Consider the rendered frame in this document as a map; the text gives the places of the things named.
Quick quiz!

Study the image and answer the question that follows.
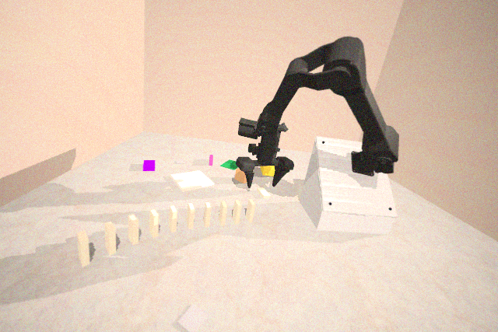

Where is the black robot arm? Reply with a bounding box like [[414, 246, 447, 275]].
[[238, 36, 399, 176]]

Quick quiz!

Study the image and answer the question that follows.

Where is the small magenta block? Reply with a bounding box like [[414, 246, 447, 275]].
[[143, 160, 155, 171]]

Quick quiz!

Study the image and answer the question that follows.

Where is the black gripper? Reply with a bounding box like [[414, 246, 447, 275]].
[[236, 142, 294, 189]]

